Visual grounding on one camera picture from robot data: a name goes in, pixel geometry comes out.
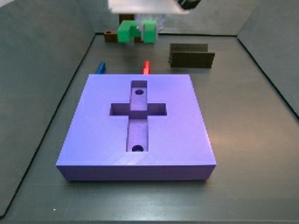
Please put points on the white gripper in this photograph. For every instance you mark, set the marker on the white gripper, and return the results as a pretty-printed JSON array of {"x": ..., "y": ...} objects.
[{"x": 145, "y": 7}]

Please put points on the green U-shaped block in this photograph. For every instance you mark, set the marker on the green U-shaped block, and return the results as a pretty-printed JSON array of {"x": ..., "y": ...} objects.
[{"x": 149, "y": 29}]

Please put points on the black fixture block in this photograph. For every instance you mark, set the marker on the black fixture block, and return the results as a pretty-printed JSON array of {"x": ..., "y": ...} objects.
[{"x": 190, "y": 55}]

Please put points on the purple board with cross slot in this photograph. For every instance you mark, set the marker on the purple board with cross slot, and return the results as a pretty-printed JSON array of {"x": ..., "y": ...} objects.
[{"x": 137, "y": 130}]

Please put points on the brown T-shaped block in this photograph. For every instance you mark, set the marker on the brown T-shaped block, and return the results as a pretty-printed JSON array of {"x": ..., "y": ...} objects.
[{"x": 116, "y": 33}]

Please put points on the blue peg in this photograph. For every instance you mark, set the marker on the blue peg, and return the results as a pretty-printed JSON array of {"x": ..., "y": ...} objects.
[{"x": 101, "y": 69}]

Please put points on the red peg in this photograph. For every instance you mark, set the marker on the red peg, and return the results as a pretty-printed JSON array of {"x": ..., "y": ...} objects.
[{"x": 146, "y": 68}]

